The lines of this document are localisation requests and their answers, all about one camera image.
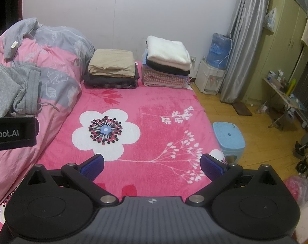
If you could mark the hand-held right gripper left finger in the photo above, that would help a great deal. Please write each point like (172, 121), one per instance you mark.
(94, 166)

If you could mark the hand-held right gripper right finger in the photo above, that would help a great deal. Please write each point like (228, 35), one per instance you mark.
(211, 166)

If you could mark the beige pants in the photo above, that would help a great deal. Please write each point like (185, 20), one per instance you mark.
(110, 61)

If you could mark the blue plastic stool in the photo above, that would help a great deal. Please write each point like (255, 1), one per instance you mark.
(228, 136)

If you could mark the grey sweatpants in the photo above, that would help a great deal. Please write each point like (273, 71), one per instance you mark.
(14, 89)

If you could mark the brown floor mat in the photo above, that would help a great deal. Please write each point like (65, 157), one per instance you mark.
(242, 109)

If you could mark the pink floral blanket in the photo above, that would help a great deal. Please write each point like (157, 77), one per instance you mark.
(143, 101)

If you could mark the dark grey folded garment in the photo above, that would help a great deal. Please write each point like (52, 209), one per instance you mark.
(110, 82)

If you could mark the pink and grey quilt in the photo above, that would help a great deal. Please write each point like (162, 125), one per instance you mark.
(57, 56)

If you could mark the white water dispenser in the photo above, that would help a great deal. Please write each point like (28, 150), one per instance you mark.
(209, 78)

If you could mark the cluttered shelf table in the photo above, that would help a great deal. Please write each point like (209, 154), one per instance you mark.
(285, 96)

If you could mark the black folded garment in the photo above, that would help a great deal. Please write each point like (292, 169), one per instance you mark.
(166, 70)

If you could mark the blue water bottle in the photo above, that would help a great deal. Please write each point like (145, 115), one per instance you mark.
(218, 50)

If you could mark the white folded towel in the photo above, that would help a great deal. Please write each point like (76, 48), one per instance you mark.
(166, 50)

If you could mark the wooden headboard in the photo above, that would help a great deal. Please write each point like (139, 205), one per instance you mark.
(6, 5)

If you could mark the grey curtain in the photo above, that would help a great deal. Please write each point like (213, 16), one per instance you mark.
(245, 43)

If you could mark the green wardrobe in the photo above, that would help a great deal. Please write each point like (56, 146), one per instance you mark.
(285, 43)

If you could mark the hanging plastic bag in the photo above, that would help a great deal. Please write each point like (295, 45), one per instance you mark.
(270, 20)

